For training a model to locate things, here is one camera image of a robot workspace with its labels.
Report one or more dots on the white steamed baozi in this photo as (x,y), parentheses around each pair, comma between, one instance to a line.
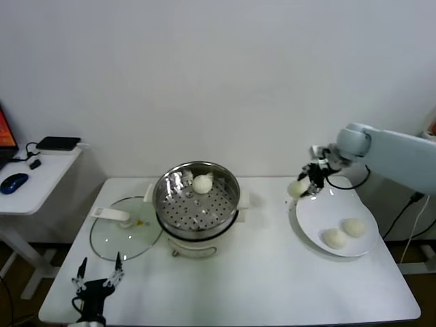
(355,227)
(202,185)
(335,237)
(295,189)

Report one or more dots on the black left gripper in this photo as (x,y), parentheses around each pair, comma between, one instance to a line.
(95,294)

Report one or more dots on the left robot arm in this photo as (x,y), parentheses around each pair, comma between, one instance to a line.
(90,322)

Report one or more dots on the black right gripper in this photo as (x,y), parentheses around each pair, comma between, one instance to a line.
(318,173)

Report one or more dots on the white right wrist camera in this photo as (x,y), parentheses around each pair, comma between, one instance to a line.
(318,151)

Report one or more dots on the blue computer mouse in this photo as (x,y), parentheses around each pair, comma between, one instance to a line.
(13,182)

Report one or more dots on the black flat box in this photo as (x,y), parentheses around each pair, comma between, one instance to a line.
(58,143)

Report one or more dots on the laptop with red screen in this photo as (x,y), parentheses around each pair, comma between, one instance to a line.
(5,136)

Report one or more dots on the perforated steel steamer basket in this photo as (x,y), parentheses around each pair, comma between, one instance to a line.
(190,211)

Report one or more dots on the white floor stand foot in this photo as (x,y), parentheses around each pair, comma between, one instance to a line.
(412,268)

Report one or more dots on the small black adapter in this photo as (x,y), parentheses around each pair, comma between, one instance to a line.
(35,164)

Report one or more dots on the white side desk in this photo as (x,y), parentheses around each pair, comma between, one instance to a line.
(44,184)

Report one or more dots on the white round plate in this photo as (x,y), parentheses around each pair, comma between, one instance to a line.
(313,221)

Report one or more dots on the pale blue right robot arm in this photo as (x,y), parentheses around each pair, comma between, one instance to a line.
(391,150)

